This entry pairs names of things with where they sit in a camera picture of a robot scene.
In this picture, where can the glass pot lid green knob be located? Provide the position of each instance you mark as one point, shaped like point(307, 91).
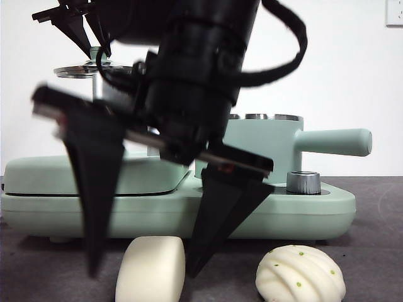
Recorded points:
point(75, 70)

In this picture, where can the silver control knob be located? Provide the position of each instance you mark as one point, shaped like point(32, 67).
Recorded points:
point(302, 182)

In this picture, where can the pleated white bun green specks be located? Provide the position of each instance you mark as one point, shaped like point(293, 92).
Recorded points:
point(299, 277)

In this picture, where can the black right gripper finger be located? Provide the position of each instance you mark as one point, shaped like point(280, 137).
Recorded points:
point(94, 173)
point(226, 204)

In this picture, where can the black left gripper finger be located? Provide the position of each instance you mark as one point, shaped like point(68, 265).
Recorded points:
point(74, 28)
point(99, 28)

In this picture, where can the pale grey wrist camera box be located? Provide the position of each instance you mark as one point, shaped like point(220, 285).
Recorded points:
point(97, 86)

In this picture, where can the smooth white steamed bun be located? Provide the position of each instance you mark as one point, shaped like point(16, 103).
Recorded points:
point(151, 270)

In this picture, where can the mint green breakfast machine base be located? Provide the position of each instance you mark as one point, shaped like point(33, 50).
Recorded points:
point(299, 214)

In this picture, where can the dark grey table mat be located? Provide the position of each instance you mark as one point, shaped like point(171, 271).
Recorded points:
point(362, 270)

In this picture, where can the white wall socket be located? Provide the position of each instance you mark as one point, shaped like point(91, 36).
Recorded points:
point(395, 14)

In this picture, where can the mint green grill cover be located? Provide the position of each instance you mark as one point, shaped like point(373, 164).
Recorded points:
point(37, 173)

